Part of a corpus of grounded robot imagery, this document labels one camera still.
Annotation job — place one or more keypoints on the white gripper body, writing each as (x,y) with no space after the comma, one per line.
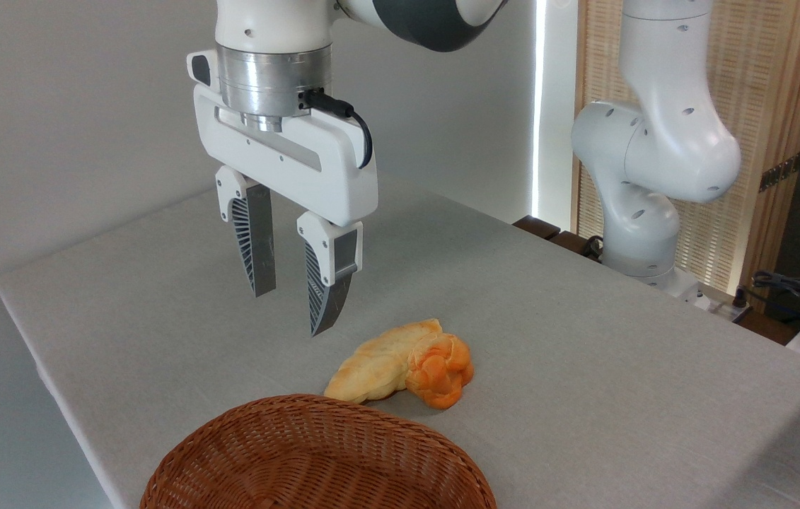
(318,173)

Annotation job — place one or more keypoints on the gripper finger ribbed grey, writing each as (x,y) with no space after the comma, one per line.
(262,244)
(336,279)

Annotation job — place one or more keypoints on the orange knotted bread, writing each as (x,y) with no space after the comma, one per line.
(442,371)

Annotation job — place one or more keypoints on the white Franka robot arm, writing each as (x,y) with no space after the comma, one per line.
(661,148)

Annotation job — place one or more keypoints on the pale leaf-shaped bread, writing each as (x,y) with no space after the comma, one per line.
(378,364)

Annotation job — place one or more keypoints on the brown wicker basket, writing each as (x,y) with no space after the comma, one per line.
(315,459)

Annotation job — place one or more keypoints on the dark wooden furniture edge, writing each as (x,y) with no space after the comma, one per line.
(548,232)

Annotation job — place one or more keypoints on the grey tablecloth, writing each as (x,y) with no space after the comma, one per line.
(583,367)

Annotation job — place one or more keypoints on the metal screen hinge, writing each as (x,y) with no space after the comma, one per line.
(781,172)

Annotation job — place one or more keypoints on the bamboo folding screen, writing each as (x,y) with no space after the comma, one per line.
(767,78)

